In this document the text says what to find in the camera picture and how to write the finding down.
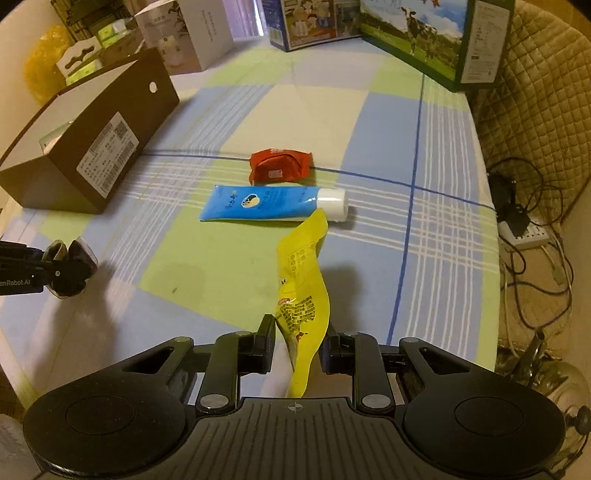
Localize beige quilted cushion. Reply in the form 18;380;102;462
471;0;591;232

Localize small green white box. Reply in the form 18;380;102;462
92;21;139;51

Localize metal kettle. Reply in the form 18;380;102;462
496;330;589;462

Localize red snack packet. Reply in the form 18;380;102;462
249;148;315;186

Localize checked bed sheet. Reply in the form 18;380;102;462
0;28;504;462

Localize green cow milk carton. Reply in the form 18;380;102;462
359;0;515;93

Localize blue cartoon carton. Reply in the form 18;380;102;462
261;0;363;52

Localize black power adapter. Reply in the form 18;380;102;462
489;173;532;236

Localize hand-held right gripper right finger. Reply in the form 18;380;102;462
321;330;478;413

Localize dark wire rack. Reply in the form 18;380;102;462
48;0;139;28

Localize yellow snack packet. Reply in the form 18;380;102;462
274;208;332;398

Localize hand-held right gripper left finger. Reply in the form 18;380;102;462
117;314;278;413

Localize white power strip with cables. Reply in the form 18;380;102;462
485;157;575;335

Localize white appliance carton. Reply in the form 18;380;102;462
134;0;235;77

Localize white hang-tab box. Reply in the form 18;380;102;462
54;37;105;88

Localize yellow plastic bag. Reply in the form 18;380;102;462
23;25;75;104

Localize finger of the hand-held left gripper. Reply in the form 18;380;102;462
41;256;89;293

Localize brown cardboard box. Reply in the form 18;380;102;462
0;47;181;215

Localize blue cream tube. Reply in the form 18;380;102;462
199;185;349;223

